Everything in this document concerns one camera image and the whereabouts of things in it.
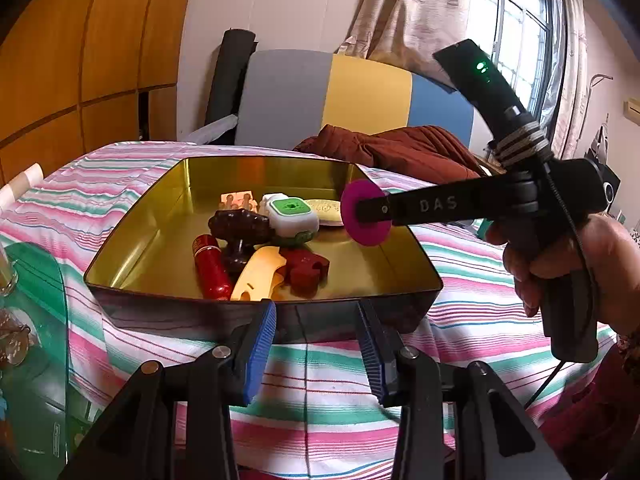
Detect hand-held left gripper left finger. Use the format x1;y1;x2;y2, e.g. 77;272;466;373
57;300;277;480

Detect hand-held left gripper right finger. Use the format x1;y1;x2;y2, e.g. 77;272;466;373
356;299;571;480

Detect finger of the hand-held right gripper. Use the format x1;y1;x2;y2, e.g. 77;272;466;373
352;176;506;227

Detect purple disc toy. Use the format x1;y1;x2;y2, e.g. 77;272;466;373
340;180;392;247

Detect yellow-orange plastic piece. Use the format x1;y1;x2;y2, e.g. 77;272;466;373
230;245;288;302

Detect dark red plastic piece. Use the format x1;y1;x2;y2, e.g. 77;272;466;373
279;247;331;298

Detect red cylinder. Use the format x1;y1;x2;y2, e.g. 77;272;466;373
192;234;235;301

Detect yellow oval toy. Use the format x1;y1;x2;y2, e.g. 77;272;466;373
305;198;346;229

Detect dark brown knobbed toy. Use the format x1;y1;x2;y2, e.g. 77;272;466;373
207;210;276;276

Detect white and green device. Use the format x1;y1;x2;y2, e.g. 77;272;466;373
259;192;321;247

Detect orange plastic block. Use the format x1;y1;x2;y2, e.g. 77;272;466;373
220;191;260;213

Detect gold tin box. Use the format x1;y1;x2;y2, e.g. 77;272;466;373
84;156;444;346

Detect person's right hand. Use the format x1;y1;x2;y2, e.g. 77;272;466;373
485;215;640;333

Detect green framed window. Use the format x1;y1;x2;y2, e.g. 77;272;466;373
467;0;553;126

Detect red-brown quilt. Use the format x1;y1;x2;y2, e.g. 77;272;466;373
292;124;496;181

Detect grey patterned curtain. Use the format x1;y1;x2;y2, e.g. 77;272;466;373
542;0;590;161

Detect striped bed sheet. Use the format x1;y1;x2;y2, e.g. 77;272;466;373
0;141;616;480

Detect black desk electronics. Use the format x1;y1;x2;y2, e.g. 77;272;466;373
585;125;623;216

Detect beige patterned curtain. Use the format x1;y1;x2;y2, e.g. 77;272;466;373
332;0;473;96

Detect grey yellow blue headboard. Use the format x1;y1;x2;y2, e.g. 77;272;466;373
235;50;476;153

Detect green glass table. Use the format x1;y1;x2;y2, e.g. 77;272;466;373
0;240;98;480

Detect white tube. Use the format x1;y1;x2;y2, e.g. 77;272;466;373
187;114;238;146

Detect person's dark red clothing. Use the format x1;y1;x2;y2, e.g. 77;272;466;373
537;345;640;480

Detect black rolled mat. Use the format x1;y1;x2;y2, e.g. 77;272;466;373
205;29;258;146

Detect brown ornament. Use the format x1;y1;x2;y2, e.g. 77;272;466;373
0;309;33;367

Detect clear glass jar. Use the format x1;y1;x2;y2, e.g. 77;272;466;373
0;245;21;297

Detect wooden wardrobe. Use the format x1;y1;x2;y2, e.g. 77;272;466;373
0;0;201;186

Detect black cable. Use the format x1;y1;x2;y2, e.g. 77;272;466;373
525;157;597;408

